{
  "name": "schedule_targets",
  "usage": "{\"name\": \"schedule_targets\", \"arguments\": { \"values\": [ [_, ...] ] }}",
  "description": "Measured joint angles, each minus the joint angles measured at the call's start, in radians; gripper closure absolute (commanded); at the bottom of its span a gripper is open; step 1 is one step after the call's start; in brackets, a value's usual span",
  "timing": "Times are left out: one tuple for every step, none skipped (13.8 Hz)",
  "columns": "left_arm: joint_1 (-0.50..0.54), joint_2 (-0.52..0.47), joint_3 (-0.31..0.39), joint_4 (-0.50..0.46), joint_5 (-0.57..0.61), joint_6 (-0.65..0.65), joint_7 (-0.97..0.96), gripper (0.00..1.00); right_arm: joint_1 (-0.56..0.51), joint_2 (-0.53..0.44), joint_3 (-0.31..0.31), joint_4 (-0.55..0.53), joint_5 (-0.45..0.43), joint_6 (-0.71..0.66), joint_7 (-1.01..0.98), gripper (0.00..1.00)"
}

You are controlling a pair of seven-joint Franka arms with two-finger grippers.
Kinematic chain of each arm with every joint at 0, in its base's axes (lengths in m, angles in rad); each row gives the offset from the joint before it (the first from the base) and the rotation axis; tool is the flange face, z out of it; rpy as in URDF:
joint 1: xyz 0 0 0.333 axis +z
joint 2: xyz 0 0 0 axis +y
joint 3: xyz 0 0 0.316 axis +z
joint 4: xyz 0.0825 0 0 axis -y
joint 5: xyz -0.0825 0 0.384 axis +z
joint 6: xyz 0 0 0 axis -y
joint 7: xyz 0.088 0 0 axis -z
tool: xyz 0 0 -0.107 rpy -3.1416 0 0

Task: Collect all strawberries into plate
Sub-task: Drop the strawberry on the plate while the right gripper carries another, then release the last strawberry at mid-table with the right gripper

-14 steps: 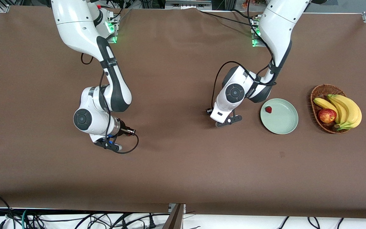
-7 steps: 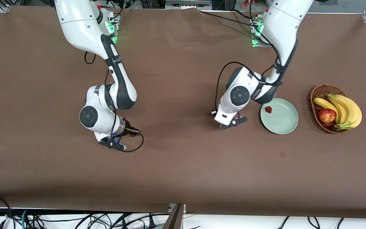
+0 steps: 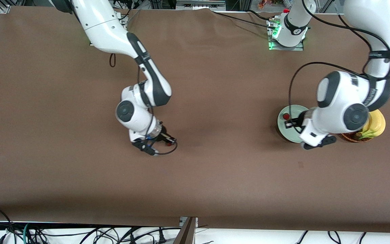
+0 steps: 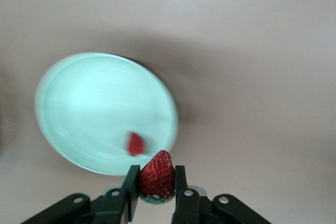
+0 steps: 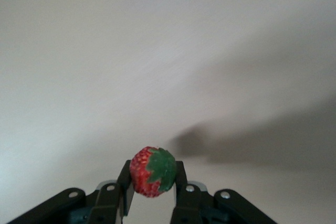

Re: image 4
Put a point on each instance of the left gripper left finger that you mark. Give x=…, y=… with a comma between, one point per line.
x=115, y=208

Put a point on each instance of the red strawberry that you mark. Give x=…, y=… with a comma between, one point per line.
x=157, y=174
x=135, y=144

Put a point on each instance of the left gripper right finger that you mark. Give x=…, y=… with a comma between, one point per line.
x=189, y=208

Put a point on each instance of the brown table cover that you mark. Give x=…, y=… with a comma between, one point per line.
x=249, y=77

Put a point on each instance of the light green round plate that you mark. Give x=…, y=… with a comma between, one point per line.
x=99, y=98

